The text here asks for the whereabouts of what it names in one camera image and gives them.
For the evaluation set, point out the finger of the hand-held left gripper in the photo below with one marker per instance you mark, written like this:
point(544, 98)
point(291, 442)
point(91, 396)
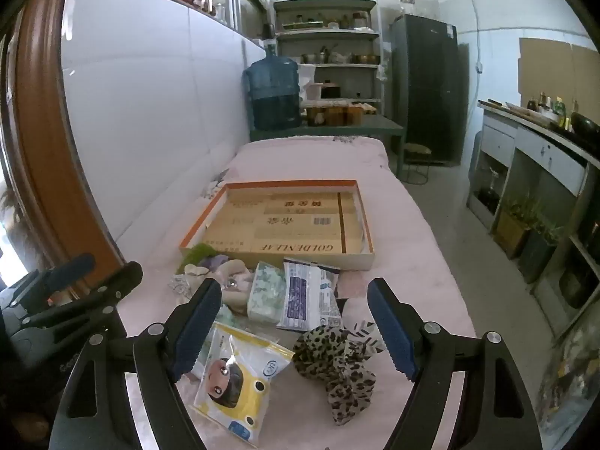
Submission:
point(70, 267)
point(119, 281)

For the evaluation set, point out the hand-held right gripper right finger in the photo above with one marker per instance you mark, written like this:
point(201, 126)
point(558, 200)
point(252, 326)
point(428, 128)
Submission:
point(391, 333)

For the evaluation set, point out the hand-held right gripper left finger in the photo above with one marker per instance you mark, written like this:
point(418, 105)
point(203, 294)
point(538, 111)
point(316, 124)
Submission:
point(197, 330)

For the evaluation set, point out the mint green soft pad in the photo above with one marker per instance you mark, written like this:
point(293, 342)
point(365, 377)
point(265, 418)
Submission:
point(228, 315)

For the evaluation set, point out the beige plush bear pink dress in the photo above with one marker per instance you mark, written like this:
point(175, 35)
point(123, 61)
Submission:
point(236, 288)

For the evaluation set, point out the beige round puff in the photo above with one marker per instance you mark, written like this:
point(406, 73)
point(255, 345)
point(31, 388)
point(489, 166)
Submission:
point(194, 269)

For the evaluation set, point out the leopard print cloth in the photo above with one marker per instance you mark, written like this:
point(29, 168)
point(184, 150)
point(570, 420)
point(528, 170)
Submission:
point(328, 351)

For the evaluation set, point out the yellow cartoon face packet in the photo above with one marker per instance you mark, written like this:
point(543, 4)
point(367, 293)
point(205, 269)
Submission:
point(243, 384)

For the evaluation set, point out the purple cloth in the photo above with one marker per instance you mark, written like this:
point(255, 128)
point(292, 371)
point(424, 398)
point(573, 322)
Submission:
point(215, 261)

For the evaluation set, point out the green fluffy scrunchie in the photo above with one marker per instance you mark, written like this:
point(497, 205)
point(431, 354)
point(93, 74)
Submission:
point(197, 253)

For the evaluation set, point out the green patterned tissue pack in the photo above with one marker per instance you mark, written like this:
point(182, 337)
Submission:
point(265, 293)

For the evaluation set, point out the white purple wipes packet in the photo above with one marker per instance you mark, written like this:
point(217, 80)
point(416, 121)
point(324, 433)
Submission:
point(307, 295)

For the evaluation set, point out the orange-rimmed cardboard box tray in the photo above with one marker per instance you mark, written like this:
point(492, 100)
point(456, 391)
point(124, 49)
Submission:
point(290, 225)

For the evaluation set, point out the white lace scrunchie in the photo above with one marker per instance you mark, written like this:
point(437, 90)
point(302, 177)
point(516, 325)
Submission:
point(180, 286)

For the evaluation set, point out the potted plant in yellow box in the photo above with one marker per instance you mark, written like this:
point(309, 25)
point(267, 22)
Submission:
point(513, 229)

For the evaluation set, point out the potted plant in dark pot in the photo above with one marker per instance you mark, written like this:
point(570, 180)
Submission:
point(539, 255)

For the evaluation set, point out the round metal stool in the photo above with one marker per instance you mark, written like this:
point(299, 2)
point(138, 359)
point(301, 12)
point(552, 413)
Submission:
point(416, 149)

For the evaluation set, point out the faded patterned cloth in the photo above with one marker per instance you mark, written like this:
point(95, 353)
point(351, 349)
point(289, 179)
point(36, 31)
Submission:
point(572, 384)

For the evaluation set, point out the grey gas cylinder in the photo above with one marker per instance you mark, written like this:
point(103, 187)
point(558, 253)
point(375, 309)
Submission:
point(476, 164)

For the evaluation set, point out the green table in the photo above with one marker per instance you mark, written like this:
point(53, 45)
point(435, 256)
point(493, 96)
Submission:
point(370, 126)

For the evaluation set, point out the row of amber jars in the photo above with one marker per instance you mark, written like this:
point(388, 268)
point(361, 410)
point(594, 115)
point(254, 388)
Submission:
point(337, 115)

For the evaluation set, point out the grey counter cabinet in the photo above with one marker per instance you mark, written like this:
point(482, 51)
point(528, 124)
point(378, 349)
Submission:
point(539, 150)

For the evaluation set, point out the blue water jug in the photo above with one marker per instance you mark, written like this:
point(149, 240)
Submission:
point(272, 89)

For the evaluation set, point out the dark refrigerator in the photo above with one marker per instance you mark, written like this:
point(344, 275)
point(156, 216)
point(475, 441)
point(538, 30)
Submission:
point(422, 89)

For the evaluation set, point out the dark red pot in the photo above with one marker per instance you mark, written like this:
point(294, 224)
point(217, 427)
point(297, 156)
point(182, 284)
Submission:
point(332, 90)

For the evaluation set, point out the wooden cutting board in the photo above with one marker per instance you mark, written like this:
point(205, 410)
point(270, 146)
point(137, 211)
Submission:
point(515, 109)

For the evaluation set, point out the white plastic bag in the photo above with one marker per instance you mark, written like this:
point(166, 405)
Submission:
point(305, 75)

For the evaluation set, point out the row of condiment bottles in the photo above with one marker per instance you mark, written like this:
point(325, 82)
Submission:
point(551, 108)

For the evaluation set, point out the dark wok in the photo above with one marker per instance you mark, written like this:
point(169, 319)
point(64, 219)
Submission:
point(586, 124)

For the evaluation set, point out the green shelf rack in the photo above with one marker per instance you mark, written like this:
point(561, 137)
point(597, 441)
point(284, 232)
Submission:
point(328, 35)

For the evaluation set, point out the cardboard sheet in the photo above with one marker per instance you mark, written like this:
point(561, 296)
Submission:
point(548, 70)

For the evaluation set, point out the glass jar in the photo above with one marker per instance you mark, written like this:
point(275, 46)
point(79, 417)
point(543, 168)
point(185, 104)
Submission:
point(407, 5)

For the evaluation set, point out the wooden door frame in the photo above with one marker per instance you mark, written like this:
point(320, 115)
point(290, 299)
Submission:
point(42, 150)

